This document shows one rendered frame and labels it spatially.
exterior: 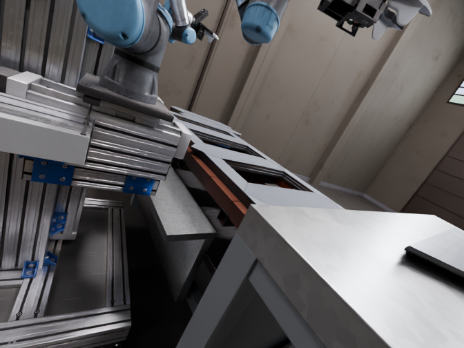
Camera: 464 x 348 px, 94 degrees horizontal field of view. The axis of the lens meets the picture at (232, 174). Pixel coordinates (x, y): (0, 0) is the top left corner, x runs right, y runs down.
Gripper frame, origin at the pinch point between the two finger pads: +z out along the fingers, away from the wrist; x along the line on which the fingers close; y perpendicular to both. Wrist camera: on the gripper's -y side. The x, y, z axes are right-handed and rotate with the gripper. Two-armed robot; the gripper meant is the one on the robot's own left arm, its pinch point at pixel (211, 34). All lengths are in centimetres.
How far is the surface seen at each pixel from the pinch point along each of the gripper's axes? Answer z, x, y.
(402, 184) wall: 778, 235, 12
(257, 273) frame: -94, 121, 30
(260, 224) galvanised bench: -94, 118, 26
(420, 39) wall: 599, 17, -291
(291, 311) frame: -96, 125, 29
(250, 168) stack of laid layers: -2, 76, 52
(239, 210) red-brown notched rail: -51, 102, 50
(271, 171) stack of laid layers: 15, 82, 51
